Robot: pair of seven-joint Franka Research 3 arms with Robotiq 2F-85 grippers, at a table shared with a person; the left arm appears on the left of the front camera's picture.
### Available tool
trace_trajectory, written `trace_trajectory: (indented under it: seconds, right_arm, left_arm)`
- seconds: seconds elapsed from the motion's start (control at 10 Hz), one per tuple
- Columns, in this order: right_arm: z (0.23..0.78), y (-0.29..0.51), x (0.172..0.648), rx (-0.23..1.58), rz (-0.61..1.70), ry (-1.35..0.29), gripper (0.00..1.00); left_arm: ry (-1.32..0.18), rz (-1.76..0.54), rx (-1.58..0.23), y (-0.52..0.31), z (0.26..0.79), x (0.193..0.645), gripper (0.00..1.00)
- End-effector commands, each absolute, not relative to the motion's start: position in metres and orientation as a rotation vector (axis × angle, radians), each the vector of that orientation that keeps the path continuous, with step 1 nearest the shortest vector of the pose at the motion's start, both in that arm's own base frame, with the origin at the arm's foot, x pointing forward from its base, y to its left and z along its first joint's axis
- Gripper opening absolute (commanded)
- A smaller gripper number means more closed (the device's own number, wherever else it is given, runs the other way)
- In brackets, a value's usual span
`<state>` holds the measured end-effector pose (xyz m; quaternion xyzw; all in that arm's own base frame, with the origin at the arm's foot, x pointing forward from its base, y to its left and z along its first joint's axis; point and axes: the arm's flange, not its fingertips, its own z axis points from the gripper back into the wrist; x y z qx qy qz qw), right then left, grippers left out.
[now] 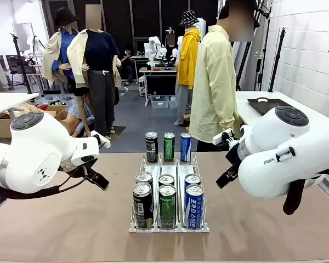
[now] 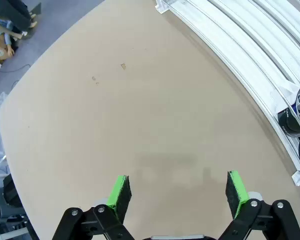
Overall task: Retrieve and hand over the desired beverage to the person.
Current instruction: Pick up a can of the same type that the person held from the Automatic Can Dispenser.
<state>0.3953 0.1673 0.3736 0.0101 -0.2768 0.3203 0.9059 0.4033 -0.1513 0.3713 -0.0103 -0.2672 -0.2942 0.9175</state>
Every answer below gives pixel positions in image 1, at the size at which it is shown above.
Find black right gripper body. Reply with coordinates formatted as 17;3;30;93
225;147;242;179

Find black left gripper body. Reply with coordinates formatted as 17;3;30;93
59;157;99;179

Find black Pepsi can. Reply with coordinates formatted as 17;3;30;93
132;182;154;230
145;131;159;163
135;171;154;205

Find dark serving tray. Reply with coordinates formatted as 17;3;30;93
247;97;294;116

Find green soda can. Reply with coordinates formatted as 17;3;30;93
158;184;178;230
158;174;175;190
163;132;176;163

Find person's right forearm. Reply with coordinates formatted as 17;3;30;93
218;106;245;143

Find person in yellow shirt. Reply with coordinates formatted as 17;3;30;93
188;0;260;152

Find seated person in black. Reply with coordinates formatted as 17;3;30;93
120;49;134;86

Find blue Pocari Sweat can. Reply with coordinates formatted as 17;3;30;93
184;184;205;230
184;173;202;190
180;133;192;163

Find white side table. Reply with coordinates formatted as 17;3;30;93
235;90;329;129
0;92;41;121

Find mannequin torso in denim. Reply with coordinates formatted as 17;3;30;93
60;104;95;138

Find grey plastic crate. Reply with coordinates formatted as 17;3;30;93
37;95;75;107

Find white can dispenser rack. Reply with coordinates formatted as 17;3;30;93
128;155;211;233

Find grey plastic storage bin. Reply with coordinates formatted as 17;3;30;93
167;95;179;110
150;94;169;110

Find brown cardboard box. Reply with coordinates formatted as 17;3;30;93
0;102;69;139

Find black folded stand poles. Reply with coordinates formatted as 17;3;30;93
235;0;272;91

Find black tripod stand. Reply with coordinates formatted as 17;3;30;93
268;26;288;93

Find mannequin with yellow hoodie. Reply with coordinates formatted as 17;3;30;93
174;10;202;127

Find mannequin with navy top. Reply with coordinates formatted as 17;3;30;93
67;4;122;140

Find grey background work table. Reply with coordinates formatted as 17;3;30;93
138;66;179;107

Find black light stand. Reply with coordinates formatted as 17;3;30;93
10;33;33;94

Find mannequin with black hat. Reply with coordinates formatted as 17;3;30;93
41;7;82;91

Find standing whiteboard panel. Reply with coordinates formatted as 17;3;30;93
12;22;36;54

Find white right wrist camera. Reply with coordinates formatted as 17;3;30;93
212;128;236;150

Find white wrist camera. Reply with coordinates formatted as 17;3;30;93
90;130;111;149
212;128;236;150

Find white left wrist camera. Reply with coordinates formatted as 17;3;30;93
90;130;111;149

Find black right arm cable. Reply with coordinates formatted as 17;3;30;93
282;165;329;216

